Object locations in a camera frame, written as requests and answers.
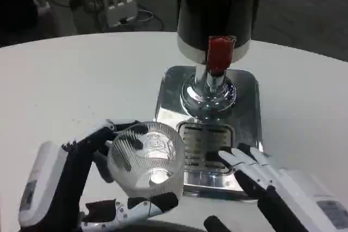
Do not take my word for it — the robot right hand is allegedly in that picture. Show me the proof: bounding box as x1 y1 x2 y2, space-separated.
203 142 348 232

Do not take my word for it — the grey box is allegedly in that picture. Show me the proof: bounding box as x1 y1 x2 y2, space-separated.
34 4 79 37

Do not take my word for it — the red tap handle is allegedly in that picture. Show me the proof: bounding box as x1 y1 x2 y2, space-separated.
207 35 236 76

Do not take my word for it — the drip tray grid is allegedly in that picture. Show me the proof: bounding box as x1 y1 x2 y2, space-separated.
176 122 236 175

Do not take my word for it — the clear ribbed glass cup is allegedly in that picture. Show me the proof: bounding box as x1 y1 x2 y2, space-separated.
107 121 186 199

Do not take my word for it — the steel drip tray base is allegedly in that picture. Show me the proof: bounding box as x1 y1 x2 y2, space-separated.
154 65 265 198

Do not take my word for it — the white cable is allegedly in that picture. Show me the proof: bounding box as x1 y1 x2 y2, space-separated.
135 8 153 23

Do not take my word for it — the black drink dispenser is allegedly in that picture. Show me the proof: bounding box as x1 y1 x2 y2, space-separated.
175 0 266 116

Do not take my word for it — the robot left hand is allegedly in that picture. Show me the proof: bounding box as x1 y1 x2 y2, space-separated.
17 119 180 232

